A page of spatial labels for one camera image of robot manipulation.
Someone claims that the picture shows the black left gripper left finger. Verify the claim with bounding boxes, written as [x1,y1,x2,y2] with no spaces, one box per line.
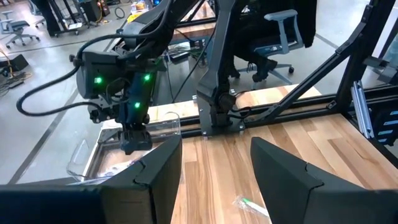
[0,135,183,224]

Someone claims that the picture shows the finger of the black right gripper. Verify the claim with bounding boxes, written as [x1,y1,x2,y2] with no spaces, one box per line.
[136,132,153,155]
[119,132,137,156]

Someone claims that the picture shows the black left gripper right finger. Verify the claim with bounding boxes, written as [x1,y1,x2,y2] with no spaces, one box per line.
[250,136,398,224]

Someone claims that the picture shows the purple toothbrush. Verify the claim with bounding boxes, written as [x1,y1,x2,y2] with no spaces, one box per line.
[103,154,141,177]

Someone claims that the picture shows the clear plastic bin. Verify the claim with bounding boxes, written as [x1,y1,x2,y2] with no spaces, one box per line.
[66,110,182,186]

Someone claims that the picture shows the green wrapped toothbrush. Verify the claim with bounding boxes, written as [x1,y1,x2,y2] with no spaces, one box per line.
[232,194,272,219]

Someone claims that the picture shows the wooden workbench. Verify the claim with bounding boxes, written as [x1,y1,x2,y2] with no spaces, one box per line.
[170,0,218,43]

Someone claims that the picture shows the black box blue labels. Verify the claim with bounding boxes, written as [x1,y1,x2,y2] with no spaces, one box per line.
[371,104,398,149]

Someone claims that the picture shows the silver aluminium extrusion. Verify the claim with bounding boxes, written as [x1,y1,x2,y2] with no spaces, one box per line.
[350,80,375,140]

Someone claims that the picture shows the person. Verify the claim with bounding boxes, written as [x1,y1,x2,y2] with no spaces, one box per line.
[228,0,312,84]

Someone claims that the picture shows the grey office chair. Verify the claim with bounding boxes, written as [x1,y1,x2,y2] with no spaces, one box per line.
[234,8,305,85]
[0,10,41,50]

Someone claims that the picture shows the black jacket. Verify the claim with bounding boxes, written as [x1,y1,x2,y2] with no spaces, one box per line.
[297,0,318,49]

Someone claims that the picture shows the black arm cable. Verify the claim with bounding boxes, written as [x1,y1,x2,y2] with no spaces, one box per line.
[15,55,105,118]

